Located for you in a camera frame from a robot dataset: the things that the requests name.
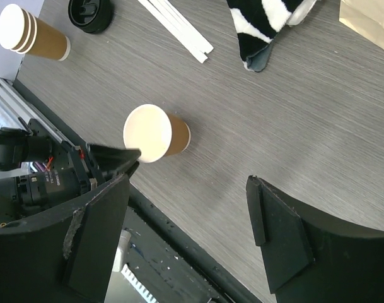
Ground zebra print cushion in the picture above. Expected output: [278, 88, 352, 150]
[227, 0, 316, 73]

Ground cream paper bag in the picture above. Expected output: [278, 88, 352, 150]
[339, 0, 384, 50]

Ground white slotted cable duct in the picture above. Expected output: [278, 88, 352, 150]
[121, 264, 158, 303]

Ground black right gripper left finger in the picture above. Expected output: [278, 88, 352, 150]
[0, 175, 130, 302]

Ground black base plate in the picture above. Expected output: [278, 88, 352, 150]
[11, 78, 262, 303]

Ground white paper straw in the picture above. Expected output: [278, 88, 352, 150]
[139, 1, 214, 63]
[150, 0, 214, 54]

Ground black lid stack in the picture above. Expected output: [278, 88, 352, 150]
[67, 0, 114, 35]

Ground single brown paper cup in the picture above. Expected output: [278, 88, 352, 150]
[123, 104, 191, 163]

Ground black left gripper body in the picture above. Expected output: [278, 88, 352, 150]
[0, 118, 99, 227]

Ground brown paper cups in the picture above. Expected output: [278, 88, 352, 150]
[0, 4, 71, 61]

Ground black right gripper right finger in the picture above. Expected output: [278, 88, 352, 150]
[246, 175, 384, 302]

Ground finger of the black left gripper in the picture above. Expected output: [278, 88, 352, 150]
[87, 143, 141, 177]

